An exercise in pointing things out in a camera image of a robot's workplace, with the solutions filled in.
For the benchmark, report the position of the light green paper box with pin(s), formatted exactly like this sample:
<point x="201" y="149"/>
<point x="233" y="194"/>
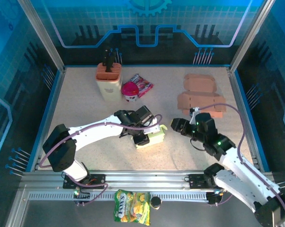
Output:
<point x="155" y="139"/>

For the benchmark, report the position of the orange paper box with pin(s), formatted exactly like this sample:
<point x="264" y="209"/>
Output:
<point x="199" y="82"/>

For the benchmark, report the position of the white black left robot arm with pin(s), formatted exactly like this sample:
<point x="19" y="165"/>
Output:
<point x="92" y="132"/>

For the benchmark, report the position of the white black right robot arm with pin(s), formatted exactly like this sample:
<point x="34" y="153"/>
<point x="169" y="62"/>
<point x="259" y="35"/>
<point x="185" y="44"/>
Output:
<point x="239" y="182"/>

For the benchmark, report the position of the yogurt cup pink lid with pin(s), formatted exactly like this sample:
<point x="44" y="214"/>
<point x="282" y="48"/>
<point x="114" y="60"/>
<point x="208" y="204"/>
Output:
<point x="130" y="91"/>

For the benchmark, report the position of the pink snack packet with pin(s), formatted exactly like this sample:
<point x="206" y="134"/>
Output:
<point x="145" y="85"/>

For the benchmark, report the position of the beige knife block orange top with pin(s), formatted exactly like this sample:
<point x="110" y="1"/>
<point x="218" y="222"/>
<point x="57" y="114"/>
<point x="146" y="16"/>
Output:
<point x="109" y="89"/>

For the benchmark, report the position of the black connector module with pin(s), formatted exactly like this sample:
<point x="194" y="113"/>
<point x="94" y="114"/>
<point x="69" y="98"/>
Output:
<point x="82" y="197"/>
<point x="214" y="197"/>

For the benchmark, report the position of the yellow green candy bag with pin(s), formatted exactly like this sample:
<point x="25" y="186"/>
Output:
<point x="131" y="206"/>

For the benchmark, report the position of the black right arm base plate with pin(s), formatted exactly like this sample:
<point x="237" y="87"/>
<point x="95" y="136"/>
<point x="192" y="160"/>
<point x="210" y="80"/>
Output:
<point x="195" y="180"/>

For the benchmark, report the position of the aluminium front rail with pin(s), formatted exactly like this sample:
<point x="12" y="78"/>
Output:
<point x="145" y="177"/>

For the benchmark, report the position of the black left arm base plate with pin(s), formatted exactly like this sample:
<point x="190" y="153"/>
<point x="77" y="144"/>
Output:
<point x="97" y="179"/>

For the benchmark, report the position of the aluminium frame post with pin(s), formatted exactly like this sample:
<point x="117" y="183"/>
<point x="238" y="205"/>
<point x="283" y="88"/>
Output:
<point x="250" y="35"/>
<point x="43" y="35"/>

